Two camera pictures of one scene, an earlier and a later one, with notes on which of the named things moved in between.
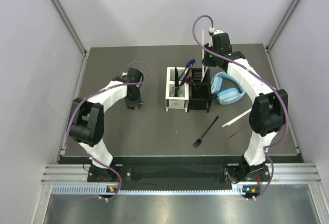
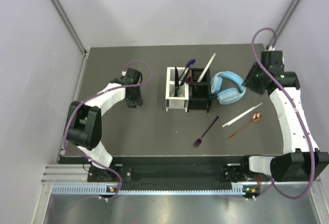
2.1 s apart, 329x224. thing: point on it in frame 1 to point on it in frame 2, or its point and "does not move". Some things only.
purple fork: (199, 141) does not move
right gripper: (206, 62) to (248, 81)
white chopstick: (238, 117) does not move
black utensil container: (200, 97) does not move
